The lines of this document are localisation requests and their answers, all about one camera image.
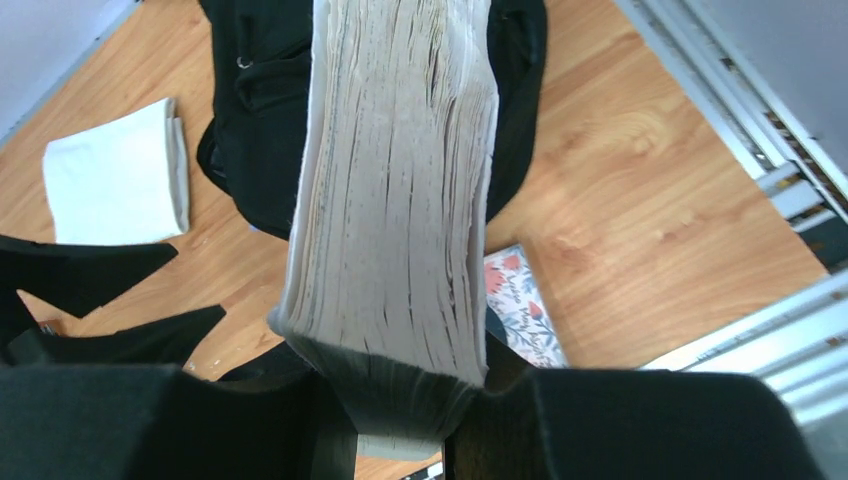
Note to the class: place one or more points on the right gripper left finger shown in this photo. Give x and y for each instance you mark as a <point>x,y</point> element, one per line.
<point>157,422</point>

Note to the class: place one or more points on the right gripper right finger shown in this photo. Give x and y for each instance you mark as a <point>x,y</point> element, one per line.
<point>613,424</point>

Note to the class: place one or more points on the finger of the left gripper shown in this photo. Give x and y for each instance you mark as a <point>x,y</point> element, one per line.
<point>78,279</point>
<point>170,340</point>

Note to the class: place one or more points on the black student backpack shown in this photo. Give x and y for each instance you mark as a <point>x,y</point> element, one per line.
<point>252,148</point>

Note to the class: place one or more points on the purple treehouse book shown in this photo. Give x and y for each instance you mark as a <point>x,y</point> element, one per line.
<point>384,291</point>

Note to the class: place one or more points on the folded white cloth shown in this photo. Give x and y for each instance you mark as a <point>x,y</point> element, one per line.
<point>122,183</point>

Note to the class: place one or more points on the Little Women book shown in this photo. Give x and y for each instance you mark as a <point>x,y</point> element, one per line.
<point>513,296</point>

